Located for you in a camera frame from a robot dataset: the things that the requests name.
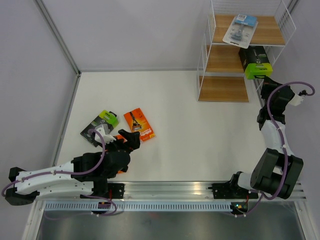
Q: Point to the aluminium corner post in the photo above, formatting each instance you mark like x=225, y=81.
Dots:
x=57, y=35

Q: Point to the orange razor box centre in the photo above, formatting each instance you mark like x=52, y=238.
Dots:
x=138, y=122

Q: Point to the aluminium rail frame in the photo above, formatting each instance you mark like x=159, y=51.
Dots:
x=147, y=191

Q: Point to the orange razor box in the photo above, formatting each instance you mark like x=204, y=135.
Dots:
x=119, y=137
x=138, y=122

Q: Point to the orange razor box front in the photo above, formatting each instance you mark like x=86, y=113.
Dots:
x=119, y=137

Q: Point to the green black razor box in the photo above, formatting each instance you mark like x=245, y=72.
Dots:
x=255, y=62
x=106, y=119

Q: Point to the white slotted cable duct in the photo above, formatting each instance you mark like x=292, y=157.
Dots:
x=135, y=206

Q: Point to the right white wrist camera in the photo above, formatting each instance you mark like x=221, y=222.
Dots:
x=298, y=98

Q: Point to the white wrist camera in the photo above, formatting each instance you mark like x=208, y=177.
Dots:
x=298, y=98
x=101, y=135

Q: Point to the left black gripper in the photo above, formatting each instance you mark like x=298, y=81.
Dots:
x=133, y=138

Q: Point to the blue clear razor blister pack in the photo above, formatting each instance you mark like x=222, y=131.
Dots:
x=241, y=31

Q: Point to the white wire wooden shelf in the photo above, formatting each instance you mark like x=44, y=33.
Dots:
x=220, y=75

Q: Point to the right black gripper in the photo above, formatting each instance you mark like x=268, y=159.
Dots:
x=268, y=84

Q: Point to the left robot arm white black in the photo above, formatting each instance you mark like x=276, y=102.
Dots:
x=23, y=185

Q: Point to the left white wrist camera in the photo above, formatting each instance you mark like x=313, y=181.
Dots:
x=101, y=135

